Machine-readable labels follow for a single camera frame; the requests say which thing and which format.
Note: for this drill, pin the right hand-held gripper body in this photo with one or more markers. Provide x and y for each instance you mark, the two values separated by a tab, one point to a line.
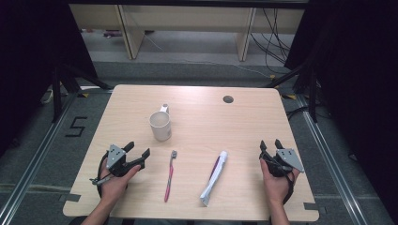
286	159

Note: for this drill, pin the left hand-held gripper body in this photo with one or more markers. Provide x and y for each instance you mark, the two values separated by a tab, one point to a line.
115	157

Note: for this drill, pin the pink toothbrush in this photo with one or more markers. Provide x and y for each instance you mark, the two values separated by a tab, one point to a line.
169	178

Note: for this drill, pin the white cup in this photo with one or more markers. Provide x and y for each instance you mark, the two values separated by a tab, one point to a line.
160	126

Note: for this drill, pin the white toothpaste tube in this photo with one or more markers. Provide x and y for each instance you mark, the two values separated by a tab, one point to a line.
214	178

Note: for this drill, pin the person's left hand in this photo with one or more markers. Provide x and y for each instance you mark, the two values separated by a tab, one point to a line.
116	186

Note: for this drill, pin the person's right hand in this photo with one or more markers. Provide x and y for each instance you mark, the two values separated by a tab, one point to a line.
277	187

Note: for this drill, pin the black tape strip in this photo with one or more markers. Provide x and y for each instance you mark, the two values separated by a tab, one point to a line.
70	197
313	206

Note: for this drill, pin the black metal stand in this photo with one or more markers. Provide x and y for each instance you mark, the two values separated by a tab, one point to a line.
57	93
313	97

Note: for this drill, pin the dark curtain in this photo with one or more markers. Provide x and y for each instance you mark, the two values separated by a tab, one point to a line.
31	62
359	78

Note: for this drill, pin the beige wooden desk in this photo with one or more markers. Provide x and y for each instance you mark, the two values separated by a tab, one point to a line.
187	17

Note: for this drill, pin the aluminium floor rail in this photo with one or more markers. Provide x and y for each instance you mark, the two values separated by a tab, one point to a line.
34	156
331	162

